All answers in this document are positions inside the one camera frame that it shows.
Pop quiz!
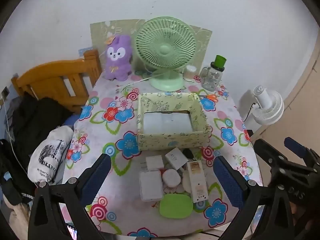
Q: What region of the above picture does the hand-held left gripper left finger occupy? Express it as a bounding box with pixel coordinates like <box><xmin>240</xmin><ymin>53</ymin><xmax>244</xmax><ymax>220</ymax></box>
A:
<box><xmin>28</xmin><ymin>153</ymin><xmax>112</xmax><ymax>240</ymax></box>

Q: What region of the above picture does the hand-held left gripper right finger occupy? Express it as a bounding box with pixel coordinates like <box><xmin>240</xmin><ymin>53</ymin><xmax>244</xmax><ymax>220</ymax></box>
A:
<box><xmin>212</xmin><ymin>155</ymin><xmax>295</xmax><ymax>240</ymax></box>

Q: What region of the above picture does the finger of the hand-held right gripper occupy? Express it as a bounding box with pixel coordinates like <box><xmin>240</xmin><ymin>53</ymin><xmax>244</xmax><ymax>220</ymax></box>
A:
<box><xmin>253</xmin><ymin>139</ymin><xmax>292</xmax><ymax>173</ymax></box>
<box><xmin>284</xmin><ymin>137</ymin><xmax>320</xmax><ymax>167</ymax></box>

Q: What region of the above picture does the white power strip orange label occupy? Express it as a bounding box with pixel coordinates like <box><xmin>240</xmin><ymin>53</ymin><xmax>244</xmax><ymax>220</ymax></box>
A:
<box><xmin>186</xmin><ymin>160</ymin><xmax>209</xmax><ymax>203</ymax></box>

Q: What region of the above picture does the white oval textured case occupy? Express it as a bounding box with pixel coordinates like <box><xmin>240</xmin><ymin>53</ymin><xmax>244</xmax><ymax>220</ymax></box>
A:
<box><xmin>181</xmin><ymin>170</ymin><xmax>193</xmax><ymax>193</ymax></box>

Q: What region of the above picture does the small black oval device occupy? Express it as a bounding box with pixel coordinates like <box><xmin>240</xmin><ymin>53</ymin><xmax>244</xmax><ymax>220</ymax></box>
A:
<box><xmin>182</xmin><ymin>148</ymin><xmax>195</xmax><ymax>161</ymax></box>

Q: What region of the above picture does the white square box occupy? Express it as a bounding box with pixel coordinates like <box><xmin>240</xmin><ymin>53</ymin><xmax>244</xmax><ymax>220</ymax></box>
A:
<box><xmin>139</xmin><ymin>171</ymin><xmax>163</xmax><ymax>202</ymax></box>

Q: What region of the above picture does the white printed power adapter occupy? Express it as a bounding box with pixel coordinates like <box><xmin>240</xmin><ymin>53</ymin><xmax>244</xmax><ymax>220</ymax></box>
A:
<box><xmin>164</xmin><ymin>147</ymin><xmax>190</xmax><ymax>175</ymax></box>

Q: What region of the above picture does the round cream case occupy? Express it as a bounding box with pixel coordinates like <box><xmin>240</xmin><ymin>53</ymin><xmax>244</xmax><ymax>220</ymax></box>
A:
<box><xmin>162</xmin><ymin>169</ymin><xmax>181</xmax><ymax>188</ymax></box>

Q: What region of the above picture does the green rounded plastic case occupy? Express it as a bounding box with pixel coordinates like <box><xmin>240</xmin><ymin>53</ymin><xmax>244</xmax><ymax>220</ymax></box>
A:
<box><xmin>159</xmin><ymin>193</ymin><xmax>193</xmax><ymax>220</ymax></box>

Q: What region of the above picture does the white charger with prongs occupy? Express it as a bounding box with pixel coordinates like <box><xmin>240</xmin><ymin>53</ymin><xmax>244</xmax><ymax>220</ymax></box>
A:
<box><xmin>146</xmin><ymin>155</ymin><xmax>165</xmax><ymax>172</ymax></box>

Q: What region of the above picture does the green printed storage box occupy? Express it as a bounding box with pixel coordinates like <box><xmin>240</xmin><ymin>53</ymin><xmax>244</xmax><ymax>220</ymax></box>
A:
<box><xmin>137</xmin><ymin>92</ymin><xmax>211</xmax><ymax>151</ymax></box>

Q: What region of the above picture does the floral tablecloth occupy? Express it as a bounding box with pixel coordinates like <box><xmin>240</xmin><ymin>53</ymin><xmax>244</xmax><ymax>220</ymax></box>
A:
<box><xmin>62</xmin><ymin>74</ymin><xmax>262</xmax><ymax>238</ymax></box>

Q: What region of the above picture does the white clip fan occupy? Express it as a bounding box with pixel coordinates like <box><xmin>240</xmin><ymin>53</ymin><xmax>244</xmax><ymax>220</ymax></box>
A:
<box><xmin>250</xmin><ymin>85</ymin><xmax>285</xmax><ymax>125</ymax></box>

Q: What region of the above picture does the blue bedding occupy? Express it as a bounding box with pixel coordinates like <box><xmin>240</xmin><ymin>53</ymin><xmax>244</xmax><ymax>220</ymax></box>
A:
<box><xmin>61</xmin><ymin>115</ymin><xmax>82</xmax><ymax>128</ymax></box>

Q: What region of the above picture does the black clothing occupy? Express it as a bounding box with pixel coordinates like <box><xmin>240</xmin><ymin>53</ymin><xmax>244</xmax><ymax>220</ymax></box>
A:
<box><xmin>12</xmin><ymin>96</ymin><xmax>75</xmax><ymax>155</ymax></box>

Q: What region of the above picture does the black bag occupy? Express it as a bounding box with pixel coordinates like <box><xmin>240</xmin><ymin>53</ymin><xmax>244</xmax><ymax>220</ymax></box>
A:
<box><xmin>0</xmin><ymin>139</ymin><xmax>35</xmax><ymax>205</ymax></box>

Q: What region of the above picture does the cream cloth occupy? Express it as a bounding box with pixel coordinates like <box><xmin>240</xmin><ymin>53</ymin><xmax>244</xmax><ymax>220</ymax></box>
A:
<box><xmin>4</xmin><ymin>197</ymin><xmax>32</xmax><ymax>240</ymax></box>

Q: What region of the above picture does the glass mug jar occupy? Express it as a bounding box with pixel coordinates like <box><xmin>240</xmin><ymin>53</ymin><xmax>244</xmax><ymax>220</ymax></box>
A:
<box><xmin>199</xmin><ymin>62</ymin><xmax>224</xmax><ymax>92</ymax></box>

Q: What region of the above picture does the cotton swab container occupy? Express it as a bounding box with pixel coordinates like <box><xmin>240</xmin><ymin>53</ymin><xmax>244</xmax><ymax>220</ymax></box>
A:
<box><xmin>183</xmin><ymin>65</ymin><xmax>198</xmax><ymax>82</ymax></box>

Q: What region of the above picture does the wooden bed headboard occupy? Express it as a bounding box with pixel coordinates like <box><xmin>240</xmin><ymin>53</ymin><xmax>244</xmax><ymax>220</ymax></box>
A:
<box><xmin>11</xmin><ymin>50</ymin><xmax>103</xmax><ymax>113</ymax></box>

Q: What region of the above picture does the purple plush toy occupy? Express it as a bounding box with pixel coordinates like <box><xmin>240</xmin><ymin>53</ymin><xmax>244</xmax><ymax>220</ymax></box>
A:
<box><xmin>103</xmin><ymin>35</ymin><xmax>133</xmax><ymax>81</ymax></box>

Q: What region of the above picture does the light blue card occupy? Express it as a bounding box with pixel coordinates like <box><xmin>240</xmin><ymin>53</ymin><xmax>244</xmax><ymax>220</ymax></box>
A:
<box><xmin>78</xmin><ymin>47</ymin><xmax>94</xmax><ymax>57</ymax></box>

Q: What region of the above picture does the green desk fan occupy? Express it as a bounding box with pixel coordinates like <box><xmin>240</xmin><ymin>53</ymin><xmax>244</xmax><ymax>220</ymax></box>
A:
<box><xmin>134</xmin><ymin>17</ymin><xmax>197</xmax><ymax>91</ymax></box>

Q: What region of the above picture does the black fan cable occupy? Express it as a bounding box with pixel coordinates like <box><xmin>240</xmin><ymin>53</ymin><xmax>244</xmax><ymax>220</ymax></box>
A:
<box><xmin>243</xmin><ymin>102</ymin><xmax>258</xmax><ymax>123</ymax></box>

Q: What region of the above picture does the thin white cable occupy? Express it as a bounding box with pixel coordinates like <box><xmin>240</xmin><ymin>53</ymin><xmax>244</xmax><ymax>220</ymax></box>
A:
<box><xmin>3</xmin><ymin>97</ymin><xmax>29</xmax><ymax>178</ymax></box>

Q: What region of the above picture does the white fan cord with plug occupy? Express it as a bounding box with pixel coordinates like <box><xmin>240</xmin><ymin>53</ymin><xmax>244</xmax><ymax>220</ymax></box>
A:
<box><xmin>116</xmin><ymin>69</ymin><xmax>173</xmax><ymax>88</ymax></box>

